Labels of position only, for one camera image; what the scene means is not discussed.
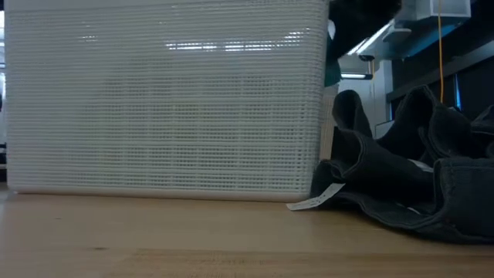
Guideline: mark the teal garment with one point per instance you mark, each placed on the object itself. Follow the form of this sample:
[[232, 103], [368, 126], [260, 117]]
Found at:
[[332, 69]]

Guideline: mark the white ceiling light fixture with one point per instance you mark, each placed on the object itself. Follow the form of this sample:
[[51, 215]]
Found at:
[[355, 65]]

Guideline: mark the white perforated plastic bin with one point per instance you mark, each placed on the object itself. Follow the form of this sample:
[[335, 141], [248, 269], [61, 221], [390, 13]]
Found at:
[[154, 116], [329, 123]]

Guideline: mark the black shelf unit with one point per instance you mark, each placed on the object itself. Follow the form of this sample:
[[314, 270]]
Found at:
[[474, 77]]

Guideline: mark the black jeans white label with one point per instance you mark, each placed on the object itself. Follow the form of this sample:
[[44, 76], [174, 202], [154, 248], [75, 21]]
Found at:
[[386, 166]]

